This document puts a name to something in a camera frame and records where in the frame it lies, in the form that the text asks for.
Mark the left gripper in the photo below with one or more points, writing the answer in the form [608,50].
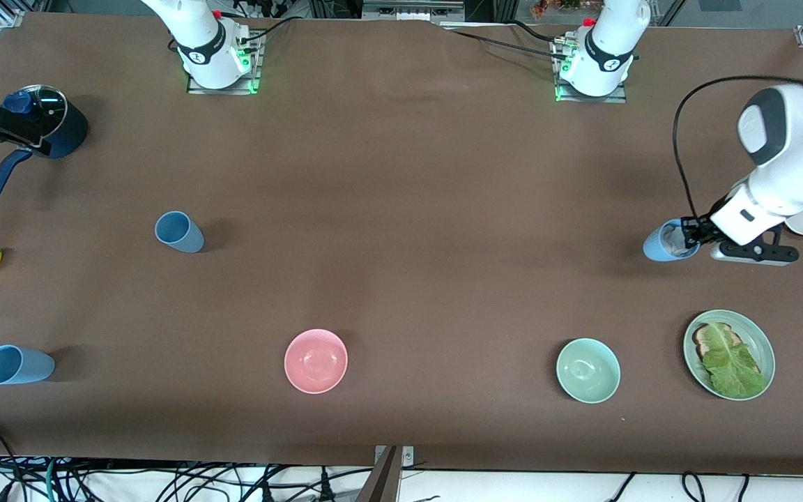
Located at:
[698,229]

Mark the blue plastic cup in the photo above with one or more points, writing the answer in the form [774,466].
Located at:
[656,249]
[180,233]
[18,366]

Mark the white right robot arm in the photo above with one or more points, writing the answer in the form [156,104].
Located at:
[199,42]

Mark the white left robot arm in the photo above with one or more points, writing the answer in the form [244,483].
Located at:
[799,139]

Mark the glass lid blue knob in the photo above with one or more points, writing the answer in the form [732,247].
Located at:
[46,111]

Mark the dark blue saucepan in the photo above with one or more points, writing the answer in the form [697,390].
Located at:
[70,136]

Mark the toasted bread slice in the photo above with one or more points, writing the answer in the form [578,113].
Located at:
[702,341]

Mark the mint green plate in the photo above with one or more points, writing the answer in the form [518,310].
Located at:
[764,348]

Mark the green lettuce leaf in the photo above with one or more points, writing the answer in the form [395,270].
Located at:
[732,366]

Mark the mint green bowl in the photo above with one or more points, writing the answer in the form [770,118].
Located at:
[588,371]

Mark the grey power strip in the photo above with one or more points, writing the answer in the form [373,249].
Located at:
[412,10]

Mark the pink bowl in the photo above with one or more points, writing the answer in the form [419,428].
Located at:
[316,361]

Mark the dark brown pole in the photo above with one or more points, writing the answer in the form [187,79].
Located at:
[382,481]

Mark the aluminium corner bracket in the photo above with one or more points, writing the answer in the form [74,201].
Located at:
[10,19]

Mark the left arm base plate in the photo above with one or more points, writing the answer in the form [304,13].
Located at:
[617,94]

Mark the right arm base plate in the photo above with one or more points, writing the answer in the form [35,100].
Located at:
[251,77]

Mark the small metal bracket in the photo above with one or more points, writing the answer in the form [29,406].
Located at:
[408,457]

